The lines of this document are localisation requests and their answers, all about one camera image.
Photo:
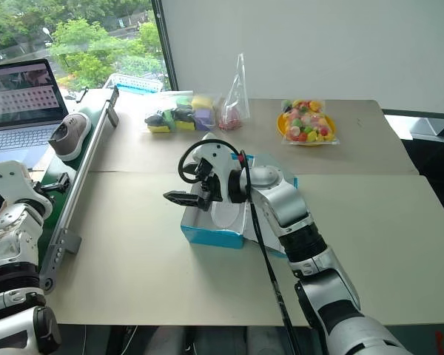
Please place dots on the blue and white shoebox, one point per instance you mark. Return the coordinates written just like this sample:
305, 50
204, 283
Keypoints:
214, 236

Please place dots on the yellow plate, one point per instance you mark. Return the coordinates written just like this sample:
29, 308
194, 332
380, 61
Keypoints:
281, 127

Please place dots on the white plastic basket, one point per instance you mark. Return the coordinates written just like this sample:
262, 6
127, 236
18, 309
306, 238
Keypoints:
133, 83

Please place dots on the shoe with white sole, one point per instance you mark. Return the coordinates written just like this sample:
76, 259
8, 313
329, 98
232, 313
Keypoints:
225, 218

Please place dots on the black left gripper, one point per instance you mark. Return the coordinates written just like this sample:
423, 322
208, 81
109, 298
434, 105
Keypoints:
41, 192

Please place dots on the clear bag with red pieces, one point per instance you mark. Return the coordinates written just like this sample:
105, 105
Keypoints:
233, 114

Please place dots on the bag of coloured blocks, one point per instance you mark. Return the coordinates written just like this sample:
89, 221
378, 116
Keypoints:
185, 114

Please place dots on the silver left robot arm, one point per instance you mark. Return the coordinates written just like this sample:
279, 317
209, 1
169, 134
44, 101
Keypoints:
7, 236

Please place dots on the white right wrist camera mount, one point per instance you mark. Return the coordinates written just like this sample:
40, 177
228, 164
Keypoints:
218, 153

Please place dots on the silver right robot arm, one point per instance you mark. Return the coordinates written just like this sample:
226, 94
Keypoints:
281, 201

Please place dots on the grey canvas shoe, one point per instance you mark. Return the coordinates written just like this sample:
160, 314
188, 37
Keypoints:
72, 135

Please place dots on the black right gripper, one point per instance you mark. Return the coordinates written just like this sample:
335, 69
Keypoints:
211, 184

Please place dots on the grey laptop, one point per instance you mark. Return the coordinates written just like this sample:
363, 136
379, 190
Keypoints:
20, 111

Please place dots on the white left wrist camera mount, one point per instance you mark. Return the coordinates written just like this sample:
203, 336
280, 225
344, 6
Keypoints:
11, 177

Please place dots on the black window frame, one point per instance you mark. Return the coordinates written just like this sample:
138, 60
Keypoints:
164, 44

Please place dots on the green conveyor with silver rail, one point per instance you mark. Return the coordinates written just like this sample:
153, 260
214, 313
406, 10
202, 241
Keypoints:
85, 162

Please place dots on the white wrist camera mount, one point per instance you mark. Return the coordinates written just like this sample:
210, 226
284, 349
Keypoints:
218, 153
11, 177

